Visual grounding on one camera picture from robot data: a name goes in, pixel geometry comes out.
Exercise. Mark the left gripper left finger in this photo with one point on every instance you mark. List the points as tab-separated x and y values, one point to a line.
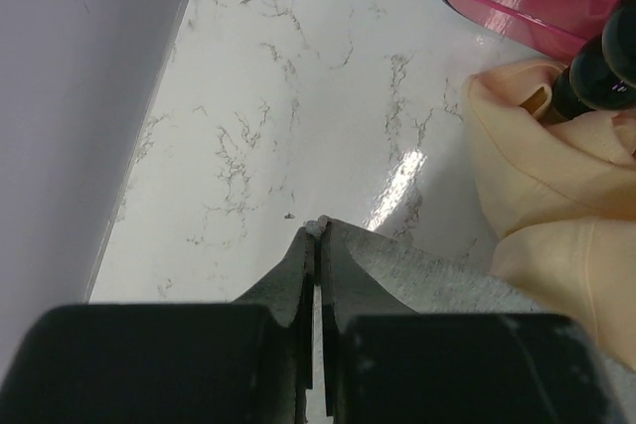
246	361

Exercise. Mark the yellow t shirt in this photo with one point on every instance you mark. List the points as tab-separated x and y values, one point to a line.
560	197

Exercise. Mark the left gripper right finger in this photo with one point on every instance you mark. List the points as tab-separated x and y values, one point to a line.
447	369

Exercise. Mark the black pink drawer box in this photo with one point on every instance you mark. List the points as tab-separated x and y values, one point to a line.
592	40

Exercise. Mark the grey t shirt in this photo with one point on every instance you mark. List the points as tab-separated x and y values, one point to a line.
437	280

